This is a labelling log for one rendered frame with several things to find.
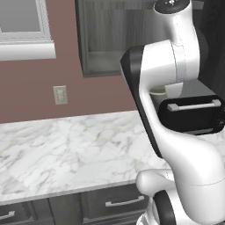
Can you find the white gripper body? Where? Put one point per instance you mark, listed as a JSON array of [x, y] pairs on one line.
[[174, 90]]

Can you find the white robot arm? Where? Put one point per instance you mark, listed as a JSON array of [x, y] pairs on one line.
[[187, 164]]

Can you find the pale bowl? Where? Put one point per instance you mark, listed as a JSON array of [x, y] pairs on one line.
[[158, 91]]

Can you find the dark cabinet door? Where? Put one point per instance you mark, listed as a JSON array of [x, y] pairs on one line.
[[215, 44]]

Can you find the dark base cabinet panel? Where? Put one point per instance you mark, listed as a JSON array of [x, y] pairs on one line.
[[64, 209]]

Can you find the black toaster oven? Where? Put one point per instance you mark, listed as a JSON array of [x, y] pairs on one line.
[[190, 118]]

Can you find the dark drawer front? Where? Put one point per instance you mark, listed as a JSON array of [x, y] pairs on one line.
[[17, 212], [93, 202]]

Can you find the white framed window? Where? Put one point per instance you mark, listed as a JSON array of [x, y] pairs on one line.
[[23, 29]]

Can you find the grey open wall cabinet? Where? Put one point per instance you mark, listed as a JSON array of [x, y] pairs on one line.
[[108, 38]]

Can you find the beige wall outlet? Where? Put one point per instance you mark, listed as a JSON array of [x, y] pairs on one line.
[[60, 95]]

